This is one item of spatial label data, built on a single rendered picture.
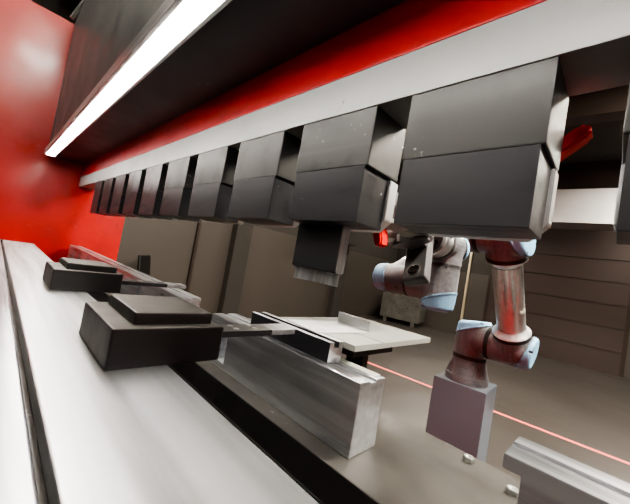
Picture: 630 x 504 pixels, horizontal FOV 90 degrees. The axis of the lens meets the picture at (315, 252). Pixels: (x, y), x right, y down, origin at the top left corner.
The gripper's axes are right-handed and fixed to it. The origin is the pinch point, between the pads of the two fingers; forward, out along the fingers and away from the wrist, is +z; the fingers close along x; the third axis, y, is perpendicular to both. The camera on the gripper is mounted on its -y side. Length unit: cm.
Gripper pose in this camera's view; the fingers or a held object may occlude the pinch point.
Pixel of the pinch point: (379, 228)
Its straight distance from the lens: 54.5
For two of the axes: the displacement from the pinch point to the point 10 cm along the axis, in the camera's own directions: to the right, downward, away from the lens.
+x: 7.2, -2.0, -6.6
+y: -0.4, -9.7, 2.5
